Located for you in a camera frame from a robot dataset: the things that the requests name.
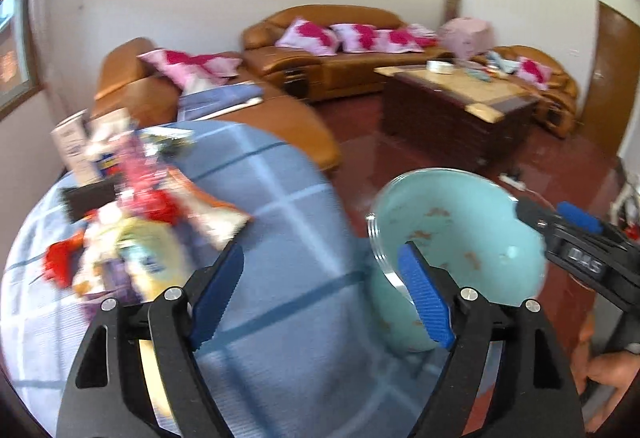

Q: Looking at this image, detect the dark wood coffee table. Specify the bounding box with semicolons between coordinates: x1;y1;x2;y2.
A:
375;66;539;172

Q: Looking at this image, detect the pink floral pillow left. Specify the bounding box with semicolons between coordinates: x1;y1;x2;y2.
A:
274;18;341;57

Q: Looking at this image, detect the brown wooden door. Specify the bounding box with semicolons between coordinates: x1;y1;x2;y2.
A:
579;2;639;156

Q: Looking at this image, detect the light blue trash bin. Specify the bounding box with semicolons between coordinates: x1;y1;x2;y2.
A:
367;167;547;354

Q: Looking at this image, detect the blue plaid tablecloth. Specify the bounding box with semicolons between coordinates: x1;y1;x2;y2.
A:
1;122;445;437

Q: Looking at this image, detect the pink floral pillow right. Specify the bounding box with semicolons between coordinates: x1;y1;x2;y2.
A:
373;28;424;54

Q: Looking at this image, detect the brown leather armchair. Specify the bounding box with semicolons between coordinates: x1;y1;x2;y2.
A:
472;45;578;139

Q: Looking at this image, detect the window with white frame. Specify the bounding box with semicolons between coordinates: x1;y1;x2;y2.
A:
0;0;40;120

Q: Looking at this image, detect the pink cloth covered box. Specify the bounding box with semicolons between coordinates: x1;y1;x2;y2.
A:
437;18;496;60

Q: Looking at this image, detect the pink floral pillow on chaise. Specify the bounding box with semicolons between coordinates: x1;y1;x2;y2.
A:
138;48;242;94

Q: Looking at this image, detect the white yellow snack wrapper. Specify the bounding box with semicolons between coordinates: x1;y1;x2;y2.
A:
72;202;193;302

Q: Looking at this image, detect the person's right hand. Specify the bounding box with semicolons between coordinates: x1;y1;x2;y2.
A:
570;312;639;432

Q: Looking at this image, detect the red foam net sleeve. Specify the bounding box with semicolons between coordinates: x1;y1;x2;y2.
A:
116;132;180;226

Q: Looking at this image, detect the brown leather long sofa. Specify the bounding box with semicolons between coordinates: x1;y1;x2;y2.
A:
241;5;454;102

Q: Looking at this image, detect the red blue snack wrapper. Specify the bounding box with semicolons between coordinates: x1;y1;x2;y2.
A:
42;229;85;288

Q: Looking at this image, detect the brown wall hanging scroll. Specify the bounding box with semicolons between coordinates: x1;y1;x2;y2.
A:
444;0;462;23

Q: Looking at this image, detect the white tissue box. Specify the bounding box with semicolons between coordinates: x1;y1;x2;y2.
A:
426;60;456;75

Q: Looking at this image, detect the folded blue plaid cloth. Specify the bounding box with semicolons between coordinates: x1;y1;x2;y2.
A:
177;83;264;122

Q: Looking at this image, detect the orange white chip bag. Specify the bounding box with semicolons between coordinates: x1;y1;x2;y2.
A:
160;166;253;252

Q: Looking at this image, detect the brown leather chaise sofa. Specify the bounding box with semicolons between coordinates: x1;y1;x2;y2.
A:
91;37;342;172

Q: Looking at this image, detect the pink pillow on armchair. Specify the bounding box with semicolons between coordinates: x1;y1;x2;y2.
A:
515;57;552;90

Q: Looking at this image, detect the white milk carton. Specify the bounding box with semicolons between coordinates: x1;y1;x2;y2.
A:
51;110;102;186

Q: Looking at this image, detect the white power strip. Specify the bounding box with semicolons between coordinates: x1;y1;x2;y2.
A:
499;174;527;192

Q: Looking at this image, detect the pink floral pillow middle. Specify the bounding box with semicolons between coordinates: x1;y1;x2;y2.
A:
331;23;378;54

